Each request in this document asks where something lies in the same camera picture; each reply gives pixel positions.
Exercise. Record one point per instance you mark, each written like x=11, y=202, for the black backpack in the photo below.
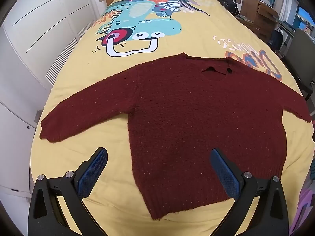
x=230, y=5

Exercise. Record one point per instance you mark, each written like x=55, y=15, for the grey green chair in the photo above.
x=299, y=60

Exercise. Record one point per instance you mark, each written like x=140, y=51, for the wooden drawer cabinet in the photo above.
x=260, y=18

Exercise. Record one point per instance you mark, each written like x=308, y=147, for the yellow dinosaur print bedspread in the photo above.
x=208, y=30

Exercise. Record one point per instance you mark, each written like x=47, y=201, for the white wardrobe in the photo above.
x=37, y=37

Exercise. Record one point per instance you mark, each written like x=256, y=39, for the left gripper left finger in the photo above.
x=45, y=213

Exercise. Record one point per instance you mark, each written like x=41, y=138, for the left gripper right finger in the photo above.
x=271, y=214

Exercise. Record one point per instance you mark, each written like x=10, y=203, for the dark red knit sweater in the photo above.
x=180, y=108

